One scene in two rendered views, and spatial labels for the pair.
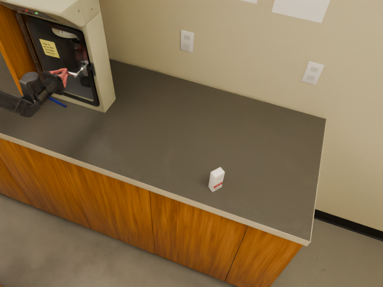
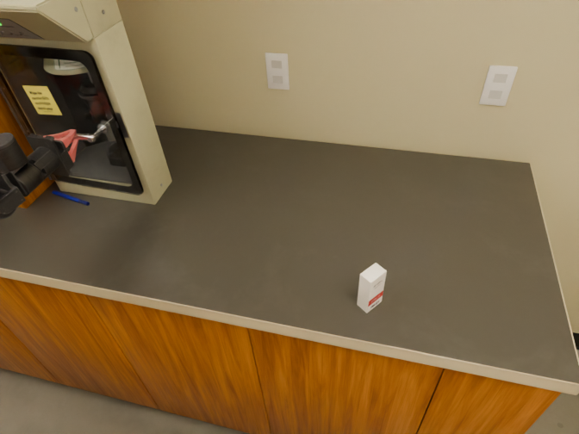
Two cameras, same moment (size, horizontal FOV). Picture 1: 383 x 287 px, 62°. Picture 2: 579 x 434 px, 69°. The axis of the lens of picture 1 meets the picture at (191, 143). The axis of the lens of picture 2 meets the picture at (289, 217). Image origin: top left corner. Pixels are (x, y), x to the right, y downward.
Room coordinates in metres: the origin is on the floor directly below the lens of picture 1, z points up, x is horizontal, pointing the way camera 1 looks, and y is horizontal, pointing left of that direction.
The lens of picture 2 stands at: (0.19, 0.04, 1.73)
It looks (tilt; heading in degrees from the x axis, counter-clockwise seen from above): 44 degrees down; 1
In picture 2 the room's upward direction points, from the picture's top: 4 degrees counter-clockwise
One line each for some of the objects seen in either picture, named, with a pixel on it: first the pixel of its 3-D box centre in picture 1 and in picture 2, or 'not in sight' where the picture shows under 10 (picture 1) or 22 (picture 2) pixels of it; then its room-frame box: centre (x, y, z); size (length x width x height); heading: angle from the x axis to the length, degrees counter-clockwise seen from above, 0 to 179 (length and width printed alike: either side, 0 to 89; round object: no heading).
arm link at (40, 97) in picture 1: (39, 95); (21, 176); (0.91, 0.61, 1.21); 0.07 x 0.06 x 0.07; 163
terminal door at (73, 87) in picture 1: (62, 64); (69, 126); (1.14, 0.59, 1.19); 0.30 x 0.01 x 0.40; 71
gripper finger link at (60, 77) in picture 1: (60, 77); (64, 145); (1.04, 0.57, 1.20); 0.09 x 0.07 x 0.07; 163
